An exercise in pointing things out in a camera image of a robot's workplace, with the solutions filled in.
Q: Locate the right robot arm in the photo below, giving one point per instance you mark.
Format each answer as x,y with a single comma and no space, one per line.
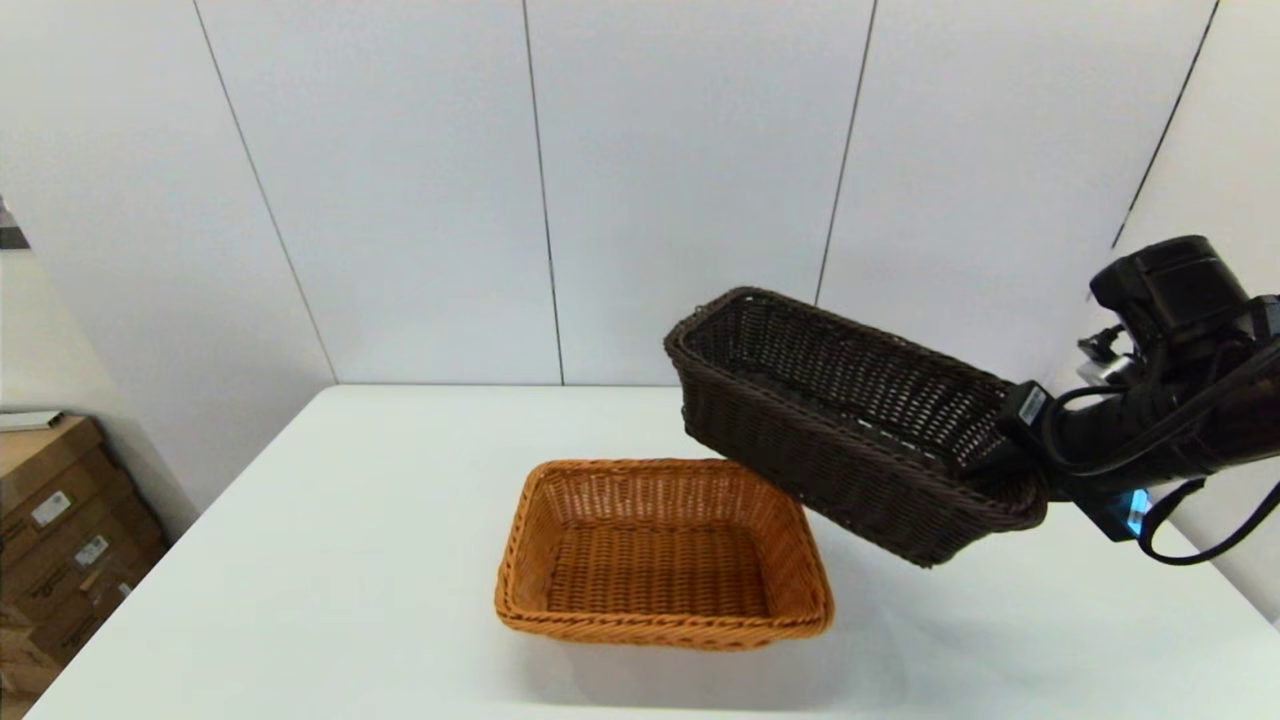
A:
1170,290

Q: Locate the labelled brown cardboard box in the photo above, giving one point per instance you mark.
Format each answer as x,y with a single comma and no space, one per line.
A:
95,615
85,505
125,545

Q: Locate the crumpled brown cardboard piece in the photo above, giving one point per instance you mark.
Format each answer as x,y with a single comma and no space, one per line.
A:
20,660

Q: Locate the orange wicker basket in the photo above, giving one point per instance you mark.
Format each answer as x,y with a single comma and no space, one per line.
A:
650,570

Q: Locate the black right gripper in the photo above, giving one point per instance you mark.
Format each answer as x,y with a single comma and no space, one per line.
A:
1095,450

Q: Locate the dark brown wicker basket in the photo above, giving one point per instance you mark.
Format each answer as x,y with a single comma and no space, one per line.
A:
820,460

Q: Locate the grey wall fixture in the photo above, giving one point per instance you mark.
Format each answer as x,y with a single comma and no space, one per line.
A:
12,235

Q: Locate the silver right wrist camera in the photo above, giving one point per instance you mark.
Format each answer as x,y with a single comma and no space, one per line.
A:
1105,360

